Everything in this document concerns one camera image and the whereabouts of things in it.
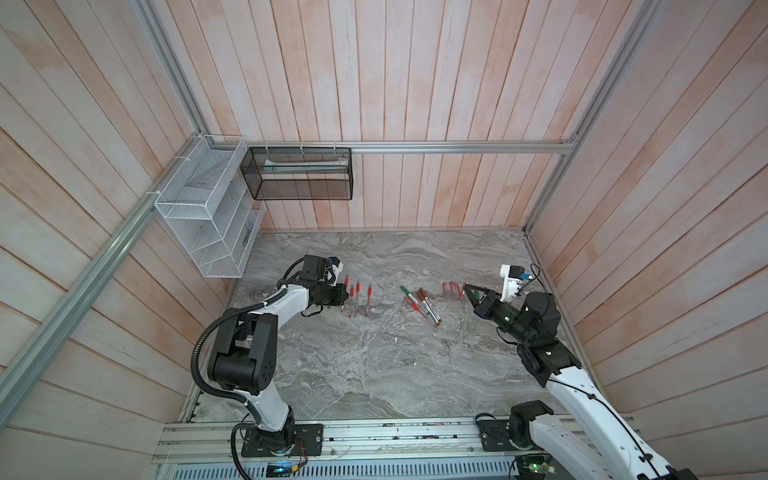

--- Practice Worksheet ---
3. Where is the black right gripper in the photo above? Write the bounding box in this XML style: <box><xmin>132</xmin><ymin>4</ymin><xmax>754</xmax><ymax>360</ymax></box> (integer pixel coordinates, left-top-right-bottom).
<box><xmin>464</xmin><ymin>283</ymin><xmax>531</xmax><ymax>347</ymax></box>

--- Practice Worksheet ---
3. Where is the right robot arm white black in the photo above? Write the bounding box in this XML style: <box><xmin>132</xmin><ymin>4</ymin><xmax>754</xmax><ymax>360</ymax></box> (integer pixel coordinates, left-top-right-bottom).
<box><xmin>464</xmin><ymin>284</ymin><xmax>696</xmax><ymax>479</ymax></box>

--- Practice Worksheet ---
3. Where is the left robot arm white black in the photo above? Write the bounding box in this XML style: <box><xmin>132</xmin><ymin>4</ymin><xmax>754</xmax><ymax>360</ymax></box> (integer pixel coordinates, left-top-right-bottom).
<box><xmin>190</xmin><ymin>255</ymin><xmax>349</xmax><ymax>455</ymax></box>

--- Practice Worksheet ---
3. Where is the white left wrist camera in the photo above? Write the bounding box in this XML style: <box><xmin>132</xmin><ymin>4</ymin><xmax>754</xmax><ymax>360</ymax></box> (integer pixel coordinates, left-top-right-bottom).
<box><xmin>323</xmin><ymin>257</ymin><xmax>343</xmax><ymax>285</ymax></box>

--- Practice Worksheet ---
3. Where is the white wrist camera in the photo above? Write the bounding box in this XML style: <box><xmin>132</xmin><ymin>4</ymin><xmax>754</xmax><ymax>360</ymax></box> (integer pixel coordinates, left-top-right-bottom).
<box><xmin>500</xmin><ymin>264</ymin><xmax>534</xmax><ymax>302</ymax></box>
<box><xmin>323</xmin><ymin>257</ymin><xmax>343</xmax><ymax>285</ymax></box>

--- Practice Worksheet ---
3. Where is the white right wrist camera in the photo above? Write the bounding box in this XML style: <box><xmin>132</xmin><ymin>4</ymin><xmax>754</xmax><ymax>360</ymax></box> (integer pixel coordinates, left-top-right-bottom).
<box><xmin>500</xmin><ymin>264</ymin><xmax>534</xmax><ymax>302</ymax></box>

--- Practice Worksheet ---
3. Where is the black mesh wall basket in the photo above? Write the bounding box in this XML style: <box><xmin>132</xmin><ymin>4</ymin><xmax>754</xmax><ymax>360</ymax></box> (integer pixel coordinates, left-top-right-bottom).
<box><xmin>240</xmin><ymin>146</ymin><xmax>354</xmax><ymax>201</ymax></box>

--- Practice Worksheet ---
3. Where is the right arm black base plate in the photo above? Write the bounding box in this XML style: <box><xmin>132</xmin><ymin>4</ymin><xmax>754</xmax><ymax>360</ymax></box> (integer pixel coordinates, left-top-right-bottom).
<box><xmin>475</xmin><ymin>417</ymin><xmax>518</xmax><ymax>452</ymax></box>

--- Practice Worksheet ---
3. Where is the white mesh wall shelf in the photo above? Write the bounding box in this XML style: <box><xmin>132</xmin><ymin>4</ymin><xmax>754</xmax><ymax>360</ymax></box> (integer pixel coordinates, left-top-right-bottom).
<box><xmin>155</xmin><ymin>135</ymin><xmax>266</xmax><ymax>278</ymax></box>

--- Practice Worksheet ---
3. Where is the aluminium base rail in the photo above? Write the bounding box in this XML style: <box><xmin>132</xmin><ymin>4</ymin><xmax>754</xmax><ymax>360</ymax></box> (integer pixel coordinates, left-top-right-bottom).
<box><xmin>146</xmin><ymin>413</ymin><xmax>649</xmax><ymax>469</ymax></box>

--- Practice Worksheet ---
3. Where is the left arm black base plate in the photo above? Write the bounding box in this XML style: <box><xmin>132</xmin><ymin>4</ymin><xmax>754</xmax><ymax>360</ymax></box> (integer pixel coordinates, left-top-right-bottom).
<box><xmin>240</xmin><ymin>424</ymin><xmax>324</xmax><ymax>458</ymax></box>

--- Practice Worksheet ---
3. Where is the horizontal aluminium wall rail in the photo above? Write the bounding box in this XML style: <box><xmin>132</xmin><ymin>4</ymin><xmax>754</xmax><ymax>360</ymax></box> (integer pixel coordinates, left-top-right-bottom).
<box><xmin>206</xmin><ymin>139</ymin><xmax>577</xmax><ymax>156</ymax></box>

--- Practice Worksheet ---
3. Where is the right aluminium wall rail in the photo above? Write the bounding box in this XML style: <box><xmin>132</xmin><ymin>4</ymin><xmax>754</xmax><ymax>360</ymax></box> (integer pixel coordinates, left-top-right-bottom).
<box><xmin>522</xmin><ymin>1</ymin><xmax>666</xmax><ymax>236</ymax></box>

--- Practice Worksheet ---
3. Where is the left aluminium wall rail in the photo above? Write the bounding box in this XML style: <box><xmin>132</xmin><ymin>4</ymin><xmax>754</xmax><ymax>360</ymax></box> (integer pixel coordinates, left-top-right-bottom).
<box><xmin>1</xmin><ymin>133</ymin><xmax>202</xmax><ymax>429</ymax></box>

